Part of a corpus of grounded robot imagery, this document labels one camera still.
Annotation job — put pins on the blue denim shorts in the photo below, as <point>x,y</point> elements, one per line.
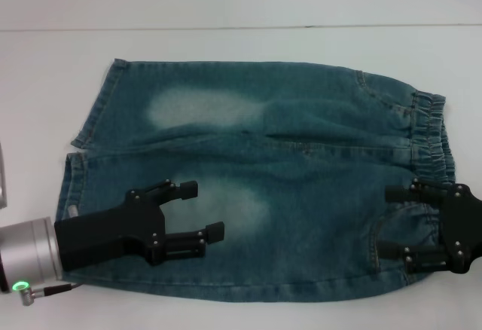
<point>293,149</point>

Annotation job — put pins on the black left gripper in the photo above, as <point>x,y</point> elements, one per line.
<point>113,228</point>

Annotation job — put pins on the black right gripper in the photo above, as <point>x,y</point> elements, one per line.
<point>461,228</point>

